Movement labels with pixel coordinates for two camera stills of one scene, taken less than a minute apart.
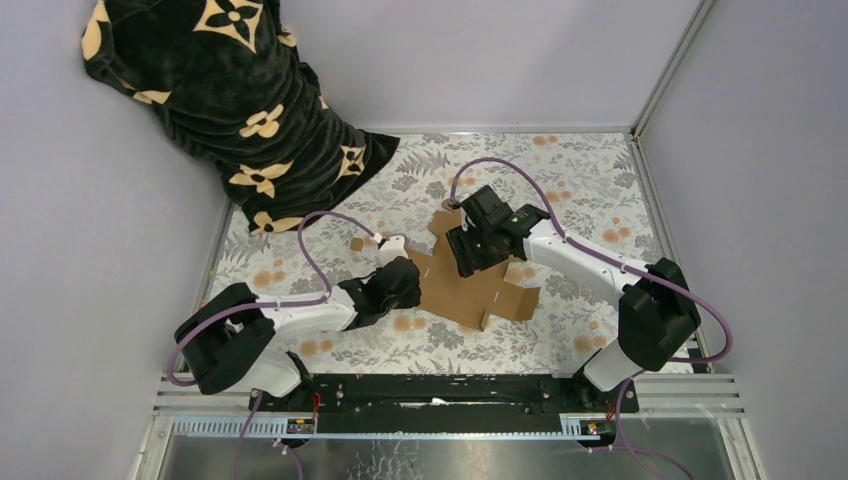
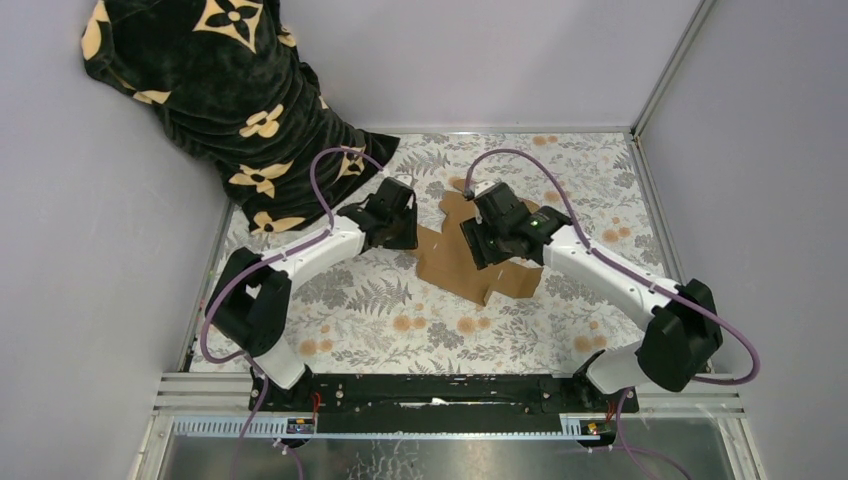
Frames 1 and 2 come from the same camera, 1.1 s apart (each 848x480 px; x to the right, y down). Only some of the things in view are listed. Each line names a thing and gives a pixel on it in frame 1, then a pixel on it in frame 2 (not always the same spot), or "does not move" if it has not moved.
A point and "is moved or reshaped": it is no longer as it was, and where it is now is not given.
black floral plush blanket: [226, 81] does not move
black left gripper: [413, 298] → [409, 240]
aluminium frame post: [689, 35] does not move
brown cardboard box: [470, 299] is moved or reshaped
